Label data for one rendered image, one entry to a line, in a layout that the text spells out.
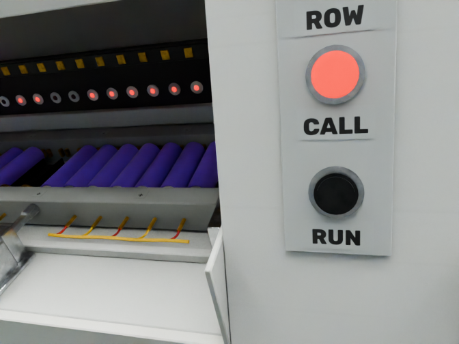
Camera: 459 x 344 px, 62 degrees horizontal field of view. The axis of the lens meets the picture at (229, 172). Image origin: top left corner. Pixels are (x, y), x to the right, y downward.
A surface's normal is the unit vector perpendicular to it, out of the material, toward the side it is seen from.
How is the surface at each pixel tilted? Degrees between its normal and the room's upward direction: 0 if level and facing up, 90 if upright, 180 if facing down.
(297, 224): 90
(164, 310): 20
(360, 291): 90
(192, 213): 110
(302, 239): 90
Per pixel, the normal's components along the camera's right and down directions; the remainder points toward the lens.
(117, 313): -0.15, -0.84
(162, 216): -0.23, 0.55
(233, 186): -0.27, 0.22
